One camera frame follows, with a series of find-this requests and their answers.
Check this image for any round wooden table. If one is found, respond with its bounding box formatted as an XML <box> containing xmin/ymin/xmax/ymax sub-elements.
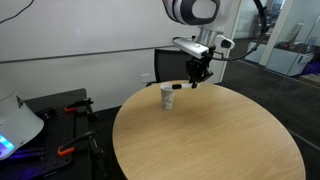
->
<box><xmin>112</xmin><ymin>83</ymin><xmax>306</xmax><ymax>180</ymax></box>

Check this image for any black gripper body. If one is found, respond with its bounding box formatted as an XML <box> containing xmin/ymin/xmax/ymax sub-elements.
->
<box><xmin>186</xmin><ymin>57</ymin><xmax>213</xmax><ymax>80</ymax></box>

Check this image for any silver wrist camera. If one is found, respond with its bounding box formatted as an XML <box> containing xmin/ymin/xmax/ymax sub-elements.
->
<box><xmin>173</xmin><ymin>37</ymin><xmax>209</xmax><ymax>59</ymax></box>

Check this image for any black orange clamp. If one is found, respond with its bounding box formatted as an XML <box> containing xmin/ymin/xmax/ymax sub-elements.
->
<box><xmin>64</xmin><ymin>98</ymin><xmax>99</xmax><ymax>121</ymax></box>
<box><xmin>57</xmin><ymin>131</ymin><xmax>104</xmax><ymax>158</ymax></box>

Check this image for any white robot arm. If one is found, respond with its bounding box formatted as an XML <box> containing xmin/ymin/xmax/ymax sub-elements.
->
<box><xmin>162</xmin><ymin>0</ymin><xmax>235</xmax><ymax>89</ymax></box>

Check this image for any black cable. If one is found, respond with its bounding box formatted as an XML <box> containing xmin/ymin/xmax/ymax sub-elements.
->
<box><xmin>209</xmin><ymin>0</ymin><xmax>270</xmax><ymax>62</ymax></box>

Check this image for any white cabinet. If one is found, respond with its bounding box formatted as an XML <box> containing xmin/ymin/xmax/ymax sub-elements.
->
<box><xmin>266</xmin><ymin>47</ymin><xmax>313</xmax><ymax>76</ymax></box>

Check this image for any black perforated mounting board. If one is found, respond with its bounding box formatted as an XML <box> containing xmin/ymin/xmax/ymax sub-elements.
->
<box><xmin>0</xmin><ymin>88</ymin><xmax>93</xmax><ymax>180</ymax></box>

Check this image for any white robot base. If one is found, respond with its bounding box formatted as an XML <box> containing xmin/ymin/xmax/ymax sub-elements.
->
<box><xmin>0</xmin><ymin>93</ymin><xmax>44</xmax><ymax>160</ymax></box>

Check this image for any white patterned paper cup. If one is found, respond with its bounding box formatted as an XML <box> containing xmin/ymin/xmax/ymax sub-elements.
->
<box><xmin>160</xmin><ymin>83</ymin><xmax>175</xmax><ymax>110</ymax></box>

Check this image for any white marker with black cap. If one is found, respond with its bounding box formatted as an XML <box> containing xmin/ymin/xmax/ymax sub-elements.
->
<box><xmin>171</xmin><ymin>83</ymin><xmax>198</xmax><ymax>90</ymax></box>

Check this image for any black mesh office chair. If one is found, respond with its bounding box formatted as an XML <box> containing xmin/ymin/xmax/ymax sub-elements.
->
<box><xmin>147</xmin><ymin>49</ymin><xmax>192</xmax><ymax>86</ymax></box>

